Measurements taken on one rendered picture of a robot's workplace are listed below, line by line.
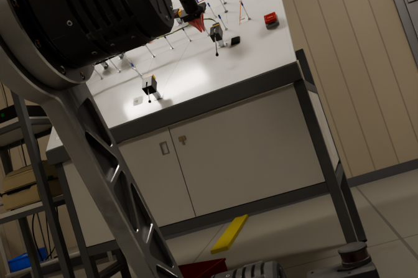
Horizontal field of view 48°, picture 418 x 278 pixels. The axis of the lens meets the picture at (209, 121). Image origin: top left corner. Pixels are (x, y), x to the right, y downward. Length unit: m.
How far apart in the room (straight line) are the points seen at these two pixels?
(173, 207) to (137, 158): 0.26
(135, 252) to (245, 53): 1.33
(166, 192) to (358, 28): 2.77
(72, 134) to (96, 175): 0.07
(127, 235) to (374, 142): 3.65
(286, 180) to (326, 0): 2.72
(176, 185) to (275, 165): 0.43
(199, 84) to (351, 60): 2.51
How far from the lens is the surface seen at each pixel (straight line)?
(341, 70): 4.25
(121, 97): 2.15
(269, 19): 2.00
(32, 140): 2.27
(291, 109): 1.83
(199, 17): 1.81
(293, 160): 1.84
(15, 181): 2.42
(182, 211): 1.99
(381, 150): 4.27
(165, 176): 1.99
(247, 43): 1.99
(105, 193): 0.70
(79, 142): 0.67
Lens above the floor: 0.63
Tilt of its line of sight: 4 degrees up
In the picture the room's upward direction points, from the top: 18 degrees counter-clockwise
